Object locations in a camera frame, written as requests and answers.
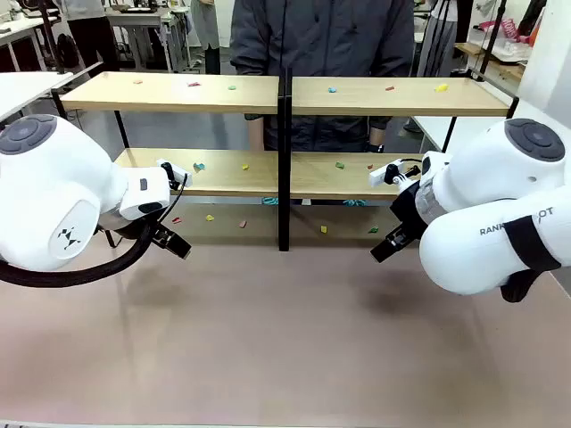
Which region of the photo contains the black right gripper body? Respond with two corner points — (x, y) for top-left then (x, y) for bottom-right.
(390, 180), (429, 244)

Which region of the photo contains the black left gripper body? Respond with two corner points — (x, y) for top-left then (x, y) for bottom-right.
(116, 204), (176, 244)

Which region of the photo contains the person's right hand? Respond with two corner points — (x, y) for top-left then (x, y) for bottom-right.
(246, 119), (264, 151)

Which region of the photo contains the white table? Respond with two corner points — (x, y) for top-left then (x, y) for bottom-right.
(0, 70), (75, 121)
(412, 79), (532, 155)

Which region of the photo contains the wooden desk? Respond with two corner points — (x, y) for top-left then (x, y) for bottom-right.
(453, 42), (530, 84)

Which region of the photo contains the bystander in grey skirt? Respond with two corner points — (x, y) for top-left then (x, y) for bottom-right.
(421, 0), (460, 77)

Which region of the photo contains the person in grey jacket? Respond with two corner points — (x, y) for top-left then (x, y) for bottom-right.
(229, 0), (416, 155)

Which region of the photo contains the black backpack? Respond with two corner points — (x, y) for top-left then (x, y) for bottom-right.
(56, 33), (81, 68)

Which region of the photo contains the grey workshop desk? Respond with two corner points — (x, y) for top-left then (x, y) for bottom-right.
(106, 8), (191, 72)

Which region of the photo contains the bystander in grey coat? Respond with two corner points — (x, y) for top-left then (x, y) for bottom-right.
(190, 0), (223, 76)

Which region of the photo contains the pink bag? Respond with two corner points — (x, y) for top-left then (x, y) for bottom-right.
(499, 16), (521, 41)

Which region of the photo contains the white workshop desk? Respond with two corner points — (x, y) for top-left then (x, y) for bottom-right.
(0, 12), (62, 72)

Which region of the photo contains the thin black camera cable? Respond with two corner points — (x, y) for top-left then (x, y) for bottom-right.
(158, 173), (188, 226)

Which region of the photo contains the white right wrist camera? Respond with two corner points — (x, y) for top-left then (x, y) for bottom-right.
(368, 159), (423, 188)

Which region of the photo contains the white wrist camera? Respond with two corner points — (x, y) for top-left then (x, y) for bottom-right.
(368, 159), (423, 188)
(155, 159), (194, 188)

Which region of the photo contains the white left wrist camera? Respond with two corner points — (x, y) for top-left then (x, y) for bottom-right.
(155, 159), (194, 188)

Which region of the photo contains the wooden shelf unit black frame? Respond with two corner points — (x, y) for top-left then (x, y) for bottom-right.
(285, 73), (521, 251)
(50, 70), (286, 251)

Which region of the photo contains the black cable strap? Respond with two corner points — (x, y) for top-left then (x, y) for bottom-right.
(501, 216), (563, 304)

